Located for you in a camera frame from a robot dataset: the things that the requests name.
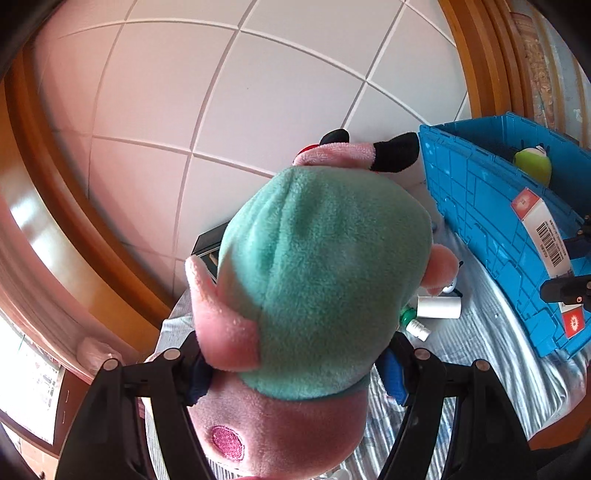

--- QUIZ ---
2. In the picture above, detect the pig plush with green shirt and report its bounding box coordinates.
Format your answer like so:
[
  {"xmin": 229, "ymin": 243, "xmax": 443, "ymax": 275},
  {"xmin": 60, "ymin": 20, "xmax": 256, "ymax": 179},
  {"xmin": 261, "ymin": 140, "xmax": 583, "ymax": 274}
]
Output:
[{"xmin": 185, "ymin": 129, "xmax": 462, "ymax": 478}]

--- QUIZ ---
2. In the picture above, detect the wooden door frame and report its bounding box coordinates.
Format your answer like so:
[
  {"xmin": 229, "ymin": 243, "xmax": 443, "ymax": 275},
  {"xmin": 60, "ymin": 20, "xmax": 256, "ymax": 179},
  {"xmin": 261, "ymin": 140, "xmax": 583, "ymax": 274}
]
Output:
[{"xmin": 438, "ymin": 0, "xmax": 532, "ymax": 123}]

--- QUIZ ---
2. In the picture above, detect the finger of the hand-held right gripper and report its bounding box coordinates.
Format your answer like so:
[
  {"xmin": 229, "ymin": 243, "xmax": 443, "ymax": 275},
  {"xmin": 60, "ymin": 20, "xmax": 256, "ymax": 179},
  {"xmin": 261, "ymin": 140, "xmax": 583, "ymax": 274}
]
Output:
[
  {"xmin": 563, "ymin": 231, "xmax": 591, "ymax": 259},
  {"xmin": 540, "ymin": 274, "xmax": 591, "ymax": 305}
]

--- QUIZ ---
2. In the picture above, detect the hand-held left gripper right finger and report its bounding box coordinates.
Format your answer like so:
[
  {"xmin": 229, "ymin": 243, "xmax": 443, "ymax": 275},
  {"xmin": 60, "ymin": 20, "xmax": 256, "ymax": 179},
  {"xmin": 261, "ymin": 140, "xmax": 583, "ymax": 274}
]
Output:
[{"xmin": 376, "ymin": 332, "xmax": 539, "ymax": 480}]

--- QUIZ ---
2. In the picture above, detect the long red and white box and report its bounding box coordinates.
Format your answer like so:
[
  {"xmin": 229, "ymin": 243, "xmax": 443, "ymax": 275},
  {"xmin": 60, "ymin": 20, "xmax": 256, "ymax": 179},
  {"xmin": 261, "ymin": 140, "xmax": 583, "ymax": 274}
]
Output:
[{"xmin": 509, "ymin": 187, "xmax": 591, "ymax": 341}]

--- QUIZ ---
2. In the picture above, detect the blue plastic container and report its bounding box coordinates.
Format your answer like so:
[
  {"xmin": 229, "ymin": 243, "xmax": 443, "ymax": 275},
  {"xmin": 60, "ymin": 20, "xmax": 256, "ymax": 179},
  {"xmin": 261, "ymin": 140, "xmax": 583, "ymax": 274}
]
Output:
[{"xmin": 418, "ymin": 113, "xmax": 591, "ymax": 358}]

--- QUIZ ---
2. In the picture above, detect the black box with gold print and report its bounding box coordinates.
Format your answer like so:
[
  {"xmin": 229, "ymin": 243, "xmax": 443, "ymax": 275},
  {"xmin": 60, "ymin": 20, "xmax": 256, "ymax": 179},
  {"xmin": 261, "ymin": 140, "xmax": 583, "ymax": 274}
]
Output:
[{"xmin": 191, "ymin": 222, "xmax": 229, "ymax": 284}]

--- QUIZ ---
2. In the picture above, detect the light green round plush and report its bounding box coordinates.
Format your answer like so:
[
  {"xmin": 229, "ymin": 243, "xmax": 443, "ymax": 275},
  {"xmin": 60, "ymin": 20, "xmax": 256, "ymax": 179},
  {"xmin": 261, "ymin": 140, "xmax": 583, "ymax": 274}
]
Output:
[{"xmin": 514, "ymin": 144, "xmax": 555, "ymax": 188}]

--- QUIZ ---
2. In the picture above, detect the small white bottle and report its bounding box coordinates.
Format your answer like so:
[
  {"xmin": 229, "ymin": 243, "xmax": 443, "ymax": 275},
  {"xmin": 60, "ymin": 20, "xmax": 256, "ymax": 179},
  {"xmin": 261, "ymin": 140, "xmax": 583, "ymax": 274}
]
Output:
[{"xmin": 405, "ymin": 320, "xmax": 432, "ymax": 342}]

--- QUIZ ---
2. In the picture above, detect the brown wooden nightstand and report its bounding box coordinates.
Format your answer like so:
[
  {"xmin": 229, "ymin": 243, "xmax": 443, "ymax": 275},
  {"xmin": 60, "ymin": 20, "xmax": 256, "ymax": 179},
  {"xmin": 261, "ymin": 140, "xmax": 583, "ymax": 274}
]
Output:
[{"xmin": 0, "ymin": 309, "xmax": 93, "ymax": 462}]

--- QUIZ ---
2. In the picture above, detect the pink plastic bag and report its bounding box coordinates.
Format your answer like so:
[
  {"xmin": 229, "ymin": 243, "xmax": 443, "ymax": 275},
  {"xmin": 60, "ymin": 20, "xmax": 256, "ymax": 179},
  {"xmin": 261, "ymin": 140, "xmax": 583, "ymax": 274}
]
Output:
[{"xmin": 76, "ymin": 337, "xmax": 123, "ymax": 370}]

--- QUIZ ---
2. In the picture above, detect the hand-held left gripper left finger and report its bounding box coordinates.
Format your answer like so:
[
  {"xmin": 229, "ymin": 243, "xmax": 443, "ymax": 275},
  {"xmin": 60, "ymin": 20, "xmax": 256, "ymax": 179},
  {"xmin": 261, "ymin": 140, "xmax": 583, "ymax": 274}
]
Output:
[{"xmin": 54, "ymin": 330, "xmax": 218, "ymax": 480}]

